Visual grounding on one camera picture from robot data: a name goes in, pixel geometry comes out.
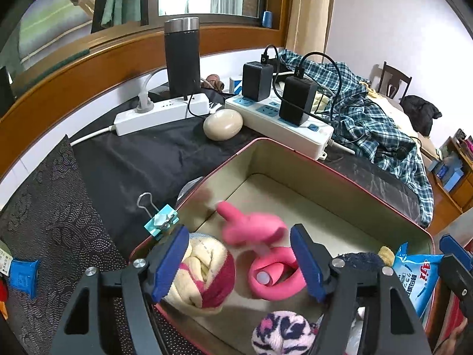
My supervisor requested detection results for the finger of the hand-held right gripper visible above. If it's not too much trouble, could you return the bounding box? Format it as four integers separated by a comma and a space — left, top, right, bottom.
440, 234, 473, 306

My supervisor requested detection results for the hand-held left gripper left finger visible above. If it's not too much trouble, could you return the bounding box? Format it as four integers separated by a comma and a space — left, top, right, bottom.
50, 225, 191, 355

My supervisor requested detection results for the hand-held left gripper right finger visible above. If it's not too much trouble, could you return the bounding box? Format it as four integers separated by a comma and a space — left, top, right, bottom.
290, 224, 431, 355

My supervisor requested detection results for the cream pink sock ball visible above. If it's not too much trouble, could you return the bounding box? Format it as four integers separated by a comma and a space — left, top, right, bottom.
163, 232, 236, 317

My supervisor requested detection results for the blue white tissue packet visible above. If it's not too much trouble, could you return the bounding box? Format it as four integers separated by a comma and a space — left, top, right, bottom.
392, 242, 446, 320

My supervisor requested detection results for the pink leopard sock ball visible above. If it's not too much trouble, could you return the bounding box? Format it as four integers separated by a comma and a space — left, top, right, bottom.
252, 311, 319, 355

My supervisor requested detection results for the red tin container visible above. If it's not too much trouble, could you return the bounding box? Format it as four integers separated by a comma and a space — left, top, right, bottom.
129, 138, 446, 355

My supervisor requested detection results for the blue plastic packet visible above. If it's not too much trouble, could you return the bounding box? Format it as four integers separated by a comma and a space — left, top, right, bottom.
9, 259, 40, 300

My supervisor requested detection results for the teal binder clip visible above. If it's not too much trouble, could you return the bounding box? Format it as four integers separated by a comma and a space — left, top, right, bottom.
137, 192, 180, 236

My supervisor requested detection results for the wooden bedside cabinet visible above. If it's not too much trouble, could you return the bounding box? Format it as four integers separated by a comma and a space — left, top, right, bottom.
429, 129, 473, 211

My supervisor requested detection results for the plain black cloth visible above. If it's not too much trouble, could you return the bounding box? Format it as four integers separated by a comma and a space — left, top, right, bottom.
70, 92, 433, 256

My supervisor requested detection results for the white blue-socket power strip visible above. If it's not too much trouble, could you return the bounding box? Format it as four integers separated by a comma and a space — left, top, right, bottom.
225, 89, 334, 161

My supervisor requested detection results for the beige oval object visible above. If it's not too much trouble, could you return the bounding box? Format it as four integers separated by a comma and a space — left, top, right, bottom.
203, 109, 244, 141

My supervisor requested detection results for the bed with cream bedding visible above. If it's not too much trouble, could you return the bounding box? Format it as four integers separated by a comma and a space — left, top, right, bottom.
364, 81, 444, 163

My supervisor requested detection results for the plaid shirt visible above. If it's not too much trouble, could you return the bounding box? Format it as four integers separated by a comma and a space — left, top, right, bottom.
275, 49, 434, 226

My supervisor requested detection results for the black jacket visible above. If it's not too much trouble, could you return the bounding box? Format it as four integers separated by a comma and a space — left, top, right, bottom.
401, 95, 442, 137

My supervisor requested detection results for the black charger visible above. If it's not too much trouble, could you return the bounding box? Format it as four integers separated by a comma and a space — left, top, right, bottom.
242, 62, 274, 102
279, 76, 318, 126

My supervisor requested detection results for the dark wooden chair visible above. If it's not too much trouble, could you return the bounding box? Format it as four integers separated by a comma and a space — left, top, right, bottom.
377, 62, 412, 100

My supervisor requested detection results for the black steel-top thermos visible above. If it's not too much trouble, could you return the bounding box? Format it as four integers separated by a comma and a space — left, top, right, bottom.
164, 17, 201, 97

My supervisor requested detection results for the tan curtain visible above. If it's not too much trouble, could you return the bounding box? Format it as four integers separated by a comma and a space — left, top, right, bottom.
284, 0, 337, 56

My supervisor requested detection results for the hanging green garment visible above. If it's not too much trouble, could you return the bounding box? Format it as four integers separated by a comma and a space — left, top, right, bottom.
98, 0, 143, 30

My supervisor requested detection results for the grey plug white cable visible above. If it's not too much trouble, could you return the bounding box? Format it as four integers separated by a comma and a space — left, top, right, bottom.
135, 68, 171, 114

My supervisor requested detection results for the wooden window frame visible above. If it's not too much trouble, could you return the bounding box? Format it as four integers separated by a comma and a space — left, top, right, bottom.
0, 0, 296, 178

